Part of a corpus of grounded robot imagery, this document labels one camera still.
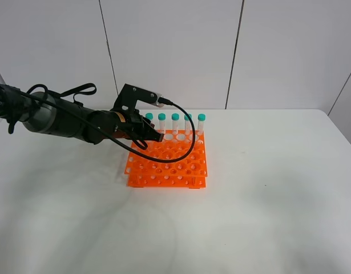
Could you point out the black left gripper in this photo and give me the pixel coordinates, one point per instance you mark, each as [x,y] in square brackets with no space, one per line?
[133,127]

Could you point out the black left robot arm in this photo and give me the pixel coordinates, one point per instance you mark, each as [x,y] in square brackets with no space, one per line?
[47,112]

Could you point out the row tube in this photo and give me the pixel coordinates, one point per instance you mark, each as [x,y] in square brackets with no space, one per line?
[175,123]
[200,126]
[187,124]
[162,122]
[149,116]

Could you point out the orange test tube rack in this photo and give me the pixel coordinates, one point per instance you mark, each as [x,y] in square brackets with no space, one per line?
[191,172]

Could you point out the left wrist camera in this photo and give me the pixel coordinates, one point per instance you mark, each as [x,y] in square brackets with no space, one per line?
[130,95]

